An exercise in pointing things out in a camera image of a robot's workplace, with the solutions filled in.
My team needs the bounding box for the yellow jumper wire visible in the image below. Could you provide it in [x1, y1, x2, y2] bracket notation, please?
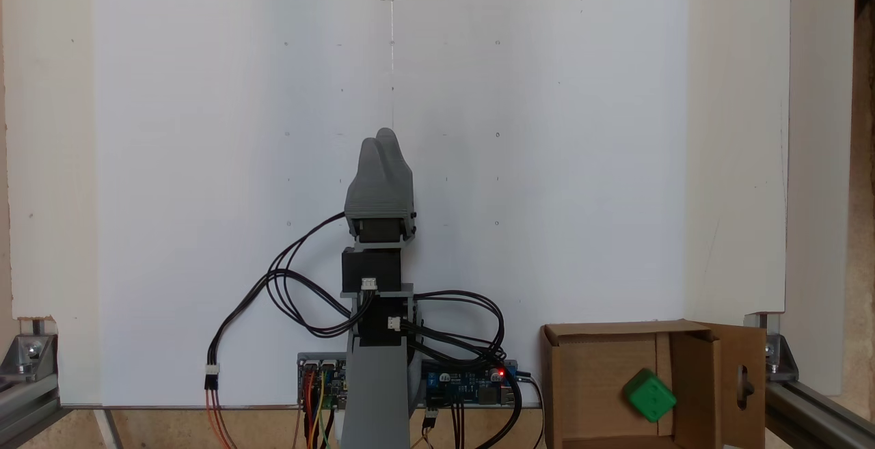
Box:
[313, 369, 327, 449]

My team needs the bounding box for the blue power converter board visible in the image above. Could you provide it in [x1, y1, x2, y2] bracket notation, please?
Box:
[418, 359, 520, 409]

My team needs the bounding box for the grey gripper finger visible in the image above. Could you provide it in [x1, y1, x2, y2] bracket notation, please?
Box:
[346, 138, 383, 197]
[378, 128, 414, 197]

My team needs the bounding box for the green die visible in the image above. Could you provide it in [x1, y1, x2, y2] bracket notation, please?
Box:
[622, 367, 679, 424]

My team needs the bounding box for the black arm motor cable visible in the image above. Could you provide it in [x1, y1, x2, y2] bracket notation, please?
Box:
[400, 290, 509, 369]

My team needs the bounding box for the black gripper motor cable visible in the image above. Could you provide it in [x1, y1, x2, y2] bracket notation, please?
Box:
[265, 211, 366, 338]

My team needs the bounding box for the thin black board cable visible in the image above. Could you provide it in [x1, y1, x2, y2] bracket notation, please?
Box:
[509, 370, 548, 449]

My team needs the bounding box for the long black cable white plug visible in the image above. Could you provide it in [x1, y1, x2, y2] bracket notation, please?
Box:
[204, 268, 356, 392]

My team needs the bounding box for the orange and red wire pair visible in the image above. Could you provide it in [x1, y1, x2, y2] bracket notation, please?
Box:
[205, 386, 237, 449]

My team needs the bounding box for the aluminium frame post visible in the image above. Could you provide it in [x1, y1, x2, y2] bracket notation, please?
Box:
[766, 375, 875, 449]
[0, 367, 64, 449]

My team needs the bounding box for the metal corner bracket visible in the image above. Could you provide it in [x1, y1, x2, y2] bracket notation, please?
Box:
[0, 331, 59, 376]
[764, 329, 800, 383]

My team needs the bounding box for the brown cardboard box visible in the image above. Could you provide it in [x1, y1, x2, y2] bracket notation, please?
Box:
[540, 319, 768, 449]

